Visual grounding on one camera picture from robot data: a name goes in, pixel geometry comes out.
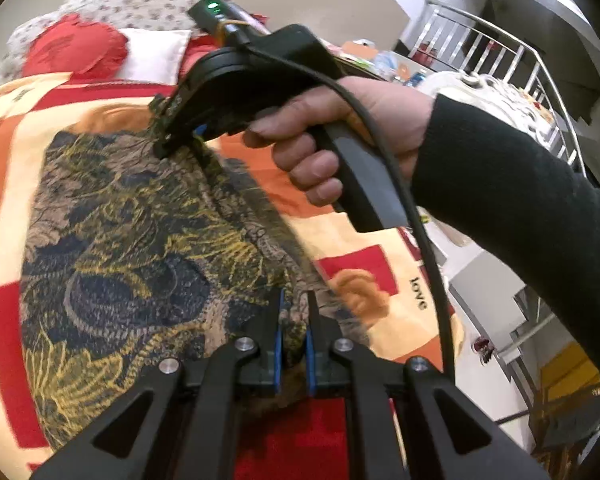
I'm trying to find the red orange printed blanket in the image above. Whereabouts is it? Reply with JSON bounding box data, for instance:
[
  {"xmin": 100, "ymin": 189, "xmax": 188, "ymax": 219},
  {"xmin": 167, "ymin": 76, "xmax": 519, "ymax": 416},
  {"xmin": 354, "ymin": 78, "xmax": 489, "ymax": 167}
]
[{"xmin": 0, "ymin": 72, "xmax": 466, "ymax": 480}]

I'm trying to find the red heart-shaped ruffled pillow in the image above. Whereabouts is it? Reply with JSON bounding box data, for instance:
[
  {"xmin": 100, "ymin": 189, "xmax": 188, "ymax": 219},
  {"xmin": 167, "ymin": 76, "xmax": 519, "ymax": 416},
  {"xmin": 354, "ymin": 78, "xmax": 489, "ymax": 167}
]
[
  {"xmin": 24, "ymin": 15, "xmax": 130, "ymax": 81},
  {"xmin": 177, "ymin": 35, "xmax": 221, "ymax": 91}
]

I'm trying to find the person's right hand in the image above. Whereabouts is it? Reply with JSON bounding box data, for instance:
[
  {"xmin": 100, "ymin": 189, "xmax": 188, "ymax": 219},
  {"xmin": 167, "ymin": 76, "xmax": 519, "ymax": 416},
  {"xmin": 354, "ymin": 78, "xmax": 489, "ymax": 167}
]
[{"xmin": 242, "ymin": 76, "xmax": 436, "ymax": 206}]

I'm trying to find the metal stair railing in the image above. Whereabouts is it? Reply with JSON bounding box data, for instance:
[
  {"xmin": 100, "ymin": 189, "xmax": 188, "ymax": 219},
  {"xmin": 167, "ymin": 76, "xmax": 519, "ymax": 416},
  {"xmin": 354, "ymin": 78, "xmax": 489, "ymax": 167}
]
[{"xmin": 400, "ymin": 0, "xmax": 588, "ymax": 176}]

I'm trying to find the person's right forearm black sleeve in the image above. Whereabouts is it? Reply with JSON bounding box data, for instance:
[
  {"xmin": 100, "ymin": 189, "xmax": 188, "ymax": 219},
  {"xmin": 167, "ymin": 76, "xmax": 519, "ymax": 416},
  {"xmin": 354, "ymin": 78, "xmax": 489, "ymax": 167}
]
[{"xmin": 410, "ymin": 94, "xmax": 600, "ymax": 391}]

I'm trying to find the floral patterned pillow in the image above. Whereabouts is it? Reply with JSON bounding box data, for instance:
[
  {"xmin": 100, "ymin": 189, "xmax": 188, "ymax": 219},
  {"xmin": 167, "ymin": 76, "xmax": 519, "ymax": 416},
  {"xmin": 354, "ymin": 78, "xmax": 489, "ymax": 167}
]
[{"xmin": 0, "ymin": 0, "xmax": 216, "ymax": 86}]

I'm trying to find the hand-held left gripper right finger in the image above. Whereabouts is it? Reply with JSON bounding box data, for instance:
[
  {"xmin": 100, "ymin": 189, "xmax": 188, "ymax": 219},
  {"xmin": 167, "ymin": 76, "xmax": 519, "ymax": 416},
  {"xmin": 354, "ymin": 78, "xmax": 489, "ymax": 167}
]
[{"xmin": 305, "ymin": 291, "xmax": 551, "ymax": 480}]

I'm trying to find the white carved furniture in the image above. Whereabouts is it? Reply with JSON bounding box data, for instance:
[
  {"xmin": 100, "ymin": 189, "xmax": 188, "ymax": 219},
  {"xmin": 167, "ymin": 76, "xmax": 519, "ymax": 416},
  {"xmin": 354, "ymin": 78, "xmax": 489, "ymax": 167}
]
[{"xmin": 425, "ymin": 71, "xmax": 573, "ymax": 161}]

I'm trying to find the pile of assorted packets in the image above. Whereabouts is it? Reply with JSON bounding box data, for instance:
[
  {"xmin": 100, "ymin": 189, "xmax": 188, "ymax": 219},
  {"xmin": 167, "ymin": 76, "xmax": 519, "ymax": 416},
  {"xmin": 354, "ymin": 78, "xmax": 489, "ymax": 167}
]
[{"xmin": 340, "ymin": 42, "xmax": 431, "ymax": 86}]

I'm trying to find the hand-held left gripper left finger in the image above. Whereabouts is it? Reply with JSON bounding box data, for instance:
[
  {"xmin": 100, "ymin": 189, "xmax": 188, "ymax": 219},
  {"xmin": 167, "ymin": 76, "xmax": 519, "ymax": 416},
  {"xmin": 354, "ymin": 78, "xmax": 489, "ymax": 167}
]
[{"xmin": 30, "ymin": 290, "xmax": 287, "ymax": 480}]

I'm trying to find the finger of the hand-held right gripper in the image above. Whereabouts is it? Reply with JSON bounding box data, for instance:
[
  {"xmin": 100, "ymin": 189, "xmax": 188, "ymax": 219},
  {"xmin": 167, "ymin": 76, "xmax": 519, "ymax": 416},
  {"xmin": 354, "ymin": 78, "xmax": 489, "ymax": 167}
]
[{"xmin": 152, "ymin": 91, "xmax": 211, "ymax": 158}]

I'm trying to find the white pillow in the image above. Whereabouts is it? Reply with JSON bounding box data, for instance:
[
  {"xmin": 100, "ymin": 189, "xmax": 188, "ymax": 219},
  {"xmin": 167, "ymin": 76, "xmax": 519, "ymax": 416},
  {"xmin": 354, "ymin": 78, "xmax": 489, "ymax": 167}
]
[{"xmin": 117, "ymin": 29, "xmax": 193, "ymax": 83}]

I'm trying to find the black cable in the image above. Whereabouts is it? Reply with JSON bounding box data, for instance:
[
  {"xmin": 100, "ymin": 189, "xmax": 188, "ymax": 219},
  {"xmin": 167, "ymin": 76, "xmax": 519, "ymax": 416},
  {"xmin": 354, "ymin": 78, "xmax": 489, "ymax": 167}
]
[{"xmin": 220, "ymin": 22, "xmax": 456, "ymax": 378}]

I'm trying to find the navy floral print garment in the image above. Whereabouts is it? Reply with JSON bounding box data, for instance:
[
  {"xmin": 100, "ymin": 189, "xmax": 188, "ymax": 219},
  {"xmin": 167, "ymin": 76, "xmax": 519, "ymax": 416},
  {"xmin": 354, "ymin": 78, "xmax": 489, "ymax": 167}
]
[{"xmin": 20, "ymin": 95, "xmax": 371, "ymax": 456}]

